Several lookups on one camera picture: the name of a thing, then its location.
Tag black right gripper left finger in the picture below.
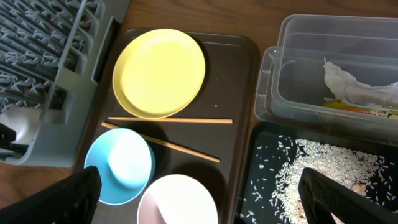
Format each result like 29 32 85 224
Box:
1 166 101 224

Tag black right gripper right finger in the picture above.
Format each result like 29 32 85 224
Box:
298 167 397 224

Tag light blue bowl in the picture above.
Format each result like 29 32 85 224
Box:
84 128 155 205

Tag small pale green cup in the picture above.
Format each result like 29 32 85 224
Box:
0 107 62 147

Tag pink white bowl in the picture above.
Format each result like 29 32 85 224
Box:
137 174 218 224

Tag black waste tray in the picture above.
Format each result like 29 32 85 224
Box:
233 121 398 224

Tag clear plastic waste bin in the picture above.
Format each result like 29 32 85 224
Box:
254 14 397 146

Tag grey plastic dishwasher rack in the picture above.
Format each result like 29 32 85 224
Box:
1 0 130 167

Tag spilled rice pile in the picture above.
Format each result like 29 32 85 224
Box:
245 136 398 224

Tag lower wooden chopstick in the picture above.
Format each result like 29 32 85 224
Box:
101 121 221 164

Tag wooden chopstick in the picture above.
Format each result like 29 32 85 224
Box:
101 121 221 164
108 116 233 124

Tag crumpled white tissue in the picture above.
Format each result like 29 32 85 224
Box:
323 58 397 107

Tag dark brown serving tray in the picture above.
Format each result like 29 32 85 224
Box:
73 28 260 223

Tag upper wooden chopstick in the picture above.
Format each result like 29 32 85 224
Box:
108 116 233 124

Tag yellow round plate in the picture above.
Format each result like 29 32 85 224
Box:
112 29 206 119

